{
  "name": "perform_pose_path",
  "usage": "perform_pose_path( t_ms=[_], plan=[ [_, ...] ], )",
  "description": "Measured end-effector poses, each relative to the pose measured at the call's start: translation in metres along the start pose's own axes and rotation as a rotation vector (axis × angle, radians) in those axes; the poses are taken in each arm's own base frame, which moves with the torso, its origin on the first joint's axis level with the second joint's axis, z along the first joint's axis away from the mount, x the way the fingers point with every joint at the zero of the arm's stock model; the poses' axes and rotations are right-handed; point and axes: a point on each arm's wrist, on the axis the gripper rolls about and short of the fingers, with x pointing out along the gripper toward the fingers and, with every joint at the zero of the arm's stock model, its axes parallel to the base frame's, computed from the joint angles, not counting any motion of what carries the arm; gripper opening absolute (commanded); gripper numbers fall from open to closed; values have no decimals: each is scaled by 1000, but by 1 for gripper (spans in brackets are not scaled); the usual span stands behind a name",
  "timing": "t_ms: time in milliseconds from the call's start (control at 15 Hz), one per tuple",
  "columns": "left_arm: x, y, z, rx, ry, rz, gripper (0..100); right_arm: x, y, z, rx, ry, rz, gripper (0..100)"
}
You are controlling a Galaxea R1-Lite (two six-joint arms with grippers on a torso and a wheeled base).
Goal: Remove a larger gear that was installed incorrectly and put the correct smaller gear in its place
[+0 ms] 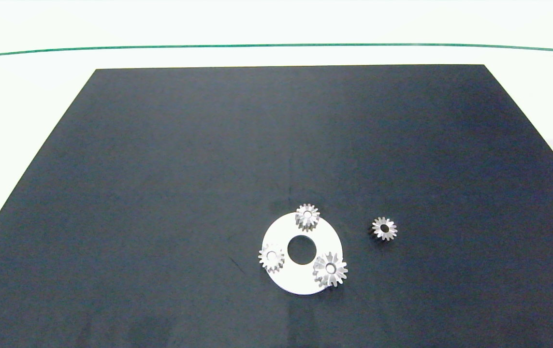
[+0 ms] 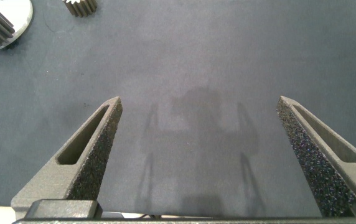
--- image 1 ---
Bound small steel gear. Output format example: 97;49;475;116
295;203;320;232
258;244;286;274
371;217;398;241

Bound large steel gear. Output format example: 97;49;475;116
312;252;349;289

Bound round white plate with pins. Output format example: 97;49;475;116
262;212;343;295

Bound dark mat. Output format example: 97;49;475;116
0;64;553;348

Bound green tape line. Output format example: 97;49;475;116
0;43;553;59

